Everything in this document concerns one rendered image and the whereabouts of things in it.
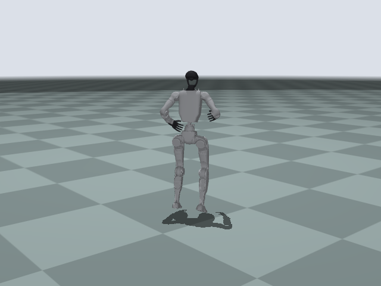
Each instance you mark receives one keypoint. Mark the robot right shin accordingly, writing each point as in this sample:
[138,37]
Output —
[203,186]

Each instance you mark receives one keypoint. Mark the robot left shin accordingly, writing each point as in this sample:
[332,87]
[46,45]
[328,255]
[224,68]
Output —
[178,181]

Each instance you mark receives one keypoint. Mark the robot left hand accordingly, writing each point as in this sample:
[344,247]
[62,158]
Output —
[175,125]

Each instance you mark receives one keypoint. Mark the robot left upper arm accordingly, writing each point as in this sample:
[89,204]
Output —
[174,97]

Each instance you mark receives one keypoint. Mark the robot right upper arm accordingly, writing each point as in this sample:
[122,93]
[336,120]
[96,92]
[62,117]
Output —
[210,103]

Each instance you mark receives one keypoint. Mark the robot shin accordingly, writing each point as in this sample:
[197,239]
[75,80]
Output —
[203,186]
[178,181]

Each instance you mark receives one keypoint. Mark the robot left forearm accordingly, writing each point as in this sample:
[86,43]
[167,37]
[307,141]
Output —
[167,119]

